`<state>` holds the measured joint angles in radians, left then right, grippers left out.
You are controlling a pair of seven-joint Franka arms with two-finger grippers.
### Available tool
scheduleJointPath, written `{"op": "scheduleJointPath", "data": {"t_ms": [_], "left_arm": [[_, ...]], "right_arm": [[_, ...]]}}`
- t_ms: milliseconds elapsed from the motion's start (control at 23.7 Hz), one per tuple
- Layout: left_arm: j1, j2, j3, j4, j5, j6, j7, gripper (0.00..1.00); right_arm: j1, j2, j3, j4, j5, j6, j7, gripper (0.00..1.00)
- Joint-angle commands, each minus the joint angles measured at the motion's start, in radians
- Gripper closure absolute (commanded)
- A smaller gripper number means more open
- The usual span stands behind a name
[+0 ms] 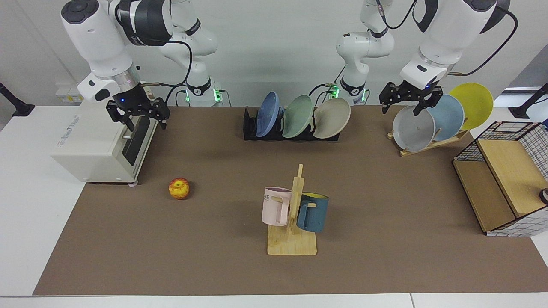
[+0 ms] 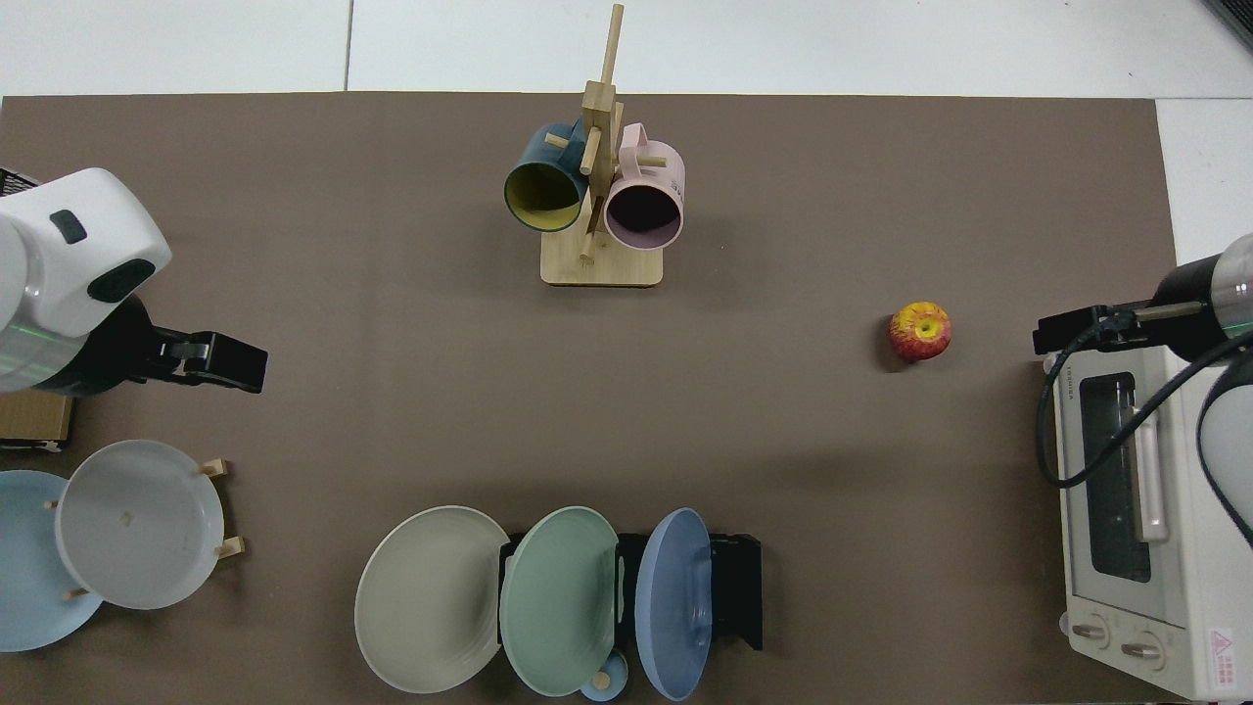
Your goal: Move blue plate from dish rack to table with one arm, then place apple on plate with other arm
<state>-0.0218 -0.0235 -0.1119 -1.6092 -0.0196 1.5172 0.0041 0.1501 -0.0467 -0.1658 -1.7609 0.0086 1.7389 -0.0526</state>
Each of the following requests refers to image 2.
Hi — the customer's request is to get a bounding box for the black dish rack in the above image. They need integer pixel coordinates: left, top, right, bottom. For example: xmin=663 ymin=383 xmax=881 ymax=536
xmin=499 ymin=534 xmax=764 ymax=652

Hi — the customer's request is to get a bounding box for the pink mug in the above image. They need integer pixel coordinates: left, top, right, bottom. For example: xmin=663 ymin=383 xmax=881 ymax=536
xmin=603 ymin=122 xmax=686 ymax=252

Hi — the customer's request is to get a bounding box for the red yellow apple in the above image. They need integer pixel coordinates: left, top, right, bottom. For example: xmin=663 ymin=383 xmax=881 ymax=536
xmin=889 ymin=302 xmax=952 ymax=364

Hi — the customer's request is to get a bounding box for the brown tablecloth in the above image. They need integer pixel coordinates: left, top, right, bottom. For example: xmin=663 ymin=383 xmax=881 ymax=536
xmin=0 ymin=91 xmax=1183 ymax=705

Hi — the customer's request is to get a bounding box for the green plate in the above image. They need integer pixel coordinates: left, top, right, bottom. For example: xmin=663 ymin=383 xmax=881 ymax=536
xmin=499 ymin=505 xmax=621 ymax=697

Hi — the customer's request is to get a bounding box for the wooden cup stand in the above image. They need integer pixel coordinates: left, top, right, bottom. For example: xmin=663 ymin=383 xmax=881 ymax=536
xmin=540 ymin=3 xmax=665 ymax=288

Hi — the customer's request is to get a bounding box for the dark corner object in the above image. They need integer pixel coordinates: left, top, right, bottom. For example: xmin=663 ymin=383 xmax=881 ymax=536
xmin=1202 ymin=0 xmax=1253 ymax=50

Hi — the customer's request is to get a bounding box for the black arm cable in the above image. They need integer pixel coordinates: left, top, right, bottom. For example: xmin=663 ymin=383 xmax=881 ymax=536
xmin=1036 ymin=305 xmax=1253 ymax=549

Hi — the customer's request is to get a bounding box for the pale toaster oven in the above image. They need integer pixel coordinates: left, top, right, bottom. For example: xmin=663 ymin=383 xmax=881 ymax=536
xmin=1043 ymin=343 xmax=1253 ymax=702

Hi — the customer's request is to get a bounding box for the dark teal mug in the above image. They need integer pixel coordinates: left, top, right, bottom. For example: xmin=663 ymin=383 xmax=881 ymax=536
xmin=503 ymin=121 xmax=591 ymax=234

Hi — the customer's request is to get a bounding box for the small blue round thing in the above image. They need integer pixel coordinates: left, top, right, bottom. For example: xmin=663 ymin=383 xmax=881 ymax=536
xmin=580 ymin=651 xmax=629 ymax=703

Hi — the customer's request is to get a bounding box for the wooden plate rack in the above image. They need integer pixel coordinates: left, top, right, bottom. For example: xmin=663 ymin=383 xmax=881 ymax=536
xmin=44 ymin=458 xmax=246 ymax=600

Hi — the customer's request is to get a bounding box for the light blue plate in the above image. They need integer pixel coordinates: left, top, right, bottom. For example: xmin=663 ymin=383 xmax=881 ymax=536
xmin=0 ymin=470 xmax=106 ymax=653

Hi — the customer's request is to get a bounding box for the white plate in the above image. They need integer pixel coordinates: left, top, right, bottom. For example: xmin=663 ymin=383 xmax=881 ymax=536
xmin=55 ymin=440 xmax=225 ymax=611

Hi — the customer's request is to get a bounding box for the beige plate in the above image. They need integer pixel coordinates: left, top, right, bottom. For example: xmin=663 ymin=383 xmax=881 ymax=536
xmin=354 ymin=505 xmax=512 ymax=695

